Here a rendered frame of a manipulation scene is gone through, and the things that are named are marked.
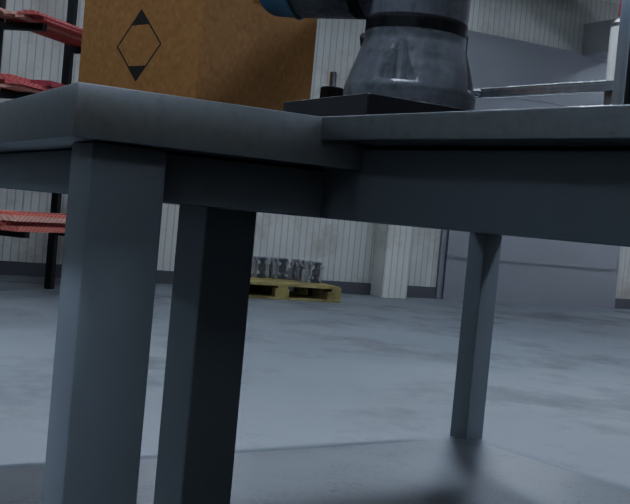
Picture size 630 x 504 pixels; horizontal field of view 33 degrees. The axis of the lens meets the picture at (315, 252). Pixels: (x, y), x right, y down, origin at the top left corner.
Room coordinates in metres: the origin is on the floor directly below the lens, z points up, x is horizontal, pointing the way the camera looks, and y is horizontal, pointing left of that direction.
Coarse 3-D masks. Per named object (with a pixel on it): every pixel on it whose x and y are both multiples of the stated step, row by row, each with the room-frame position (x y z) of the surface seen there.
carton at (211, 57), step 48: (96, 0) 1.70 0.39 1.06; (144, 0) 1.62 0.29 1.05; (192, 0) 1.54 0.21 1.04; (240, 0) 1.57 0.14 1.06; (96, 48) 1.69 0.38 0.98; (144, 48) 1.61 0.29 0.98; (192, 48) 1.53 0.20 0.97; (240, 48) 1.58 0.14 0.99; (288, 48) 1.65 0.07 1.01; (192, 96) 1.53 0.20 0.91; (240, 96) 1.59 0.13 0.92; (288, 96) 1.66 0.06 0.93
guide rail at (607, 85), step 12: (552, 84) 1.46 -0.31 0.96; (564, 84) 1.44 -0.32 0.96; (576, 84) 1.43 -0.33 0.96; (588, 84) 1.41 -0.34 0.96; (600, 84) 1.39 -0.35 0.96; (612, 84) 1.38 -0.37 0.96; (480, 96) 1.57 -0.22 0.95; (492, 96) 1.55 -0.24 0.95; (504, 96) 1.54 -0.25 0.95; (516, 96) 1.52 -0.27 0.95
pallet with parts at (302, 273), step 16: (256, 256) 9.85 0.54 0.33; (256, 272) 9.68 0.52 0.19; (272, 272) 9.79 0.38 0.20; (288, 272) 9.87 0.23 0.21; (304, 272) 9.65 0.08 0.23; (320, 272) 9.68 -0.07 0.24; (256, 288) 9.82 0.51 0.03; (272, 288) 9.24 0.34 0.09; (304, 288) 10.03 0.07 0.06; (320, 288) 9.36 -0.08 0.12; (336, 288) 9.43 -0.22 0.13
